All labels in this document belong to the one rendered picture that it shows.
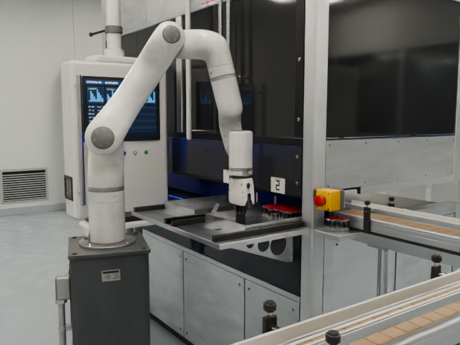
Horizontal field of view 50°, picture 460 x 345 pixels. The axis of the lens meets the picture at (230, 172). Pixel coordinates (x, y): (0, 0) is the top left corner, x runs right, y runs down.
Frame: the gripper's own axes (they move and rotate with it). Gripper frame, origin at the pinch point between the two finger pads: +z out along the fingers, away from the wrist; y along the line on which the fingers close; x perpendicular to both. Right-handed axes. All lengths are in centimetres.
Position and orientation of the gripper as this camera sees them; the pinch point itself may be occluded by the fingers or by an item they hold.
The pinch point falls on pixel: (240, 218)
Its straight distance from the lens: 176.3
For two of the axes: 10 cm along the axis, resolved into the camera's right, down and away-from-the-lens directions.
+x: -8.2, 0.7, -5.7
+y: -5.8, -0.9, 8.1
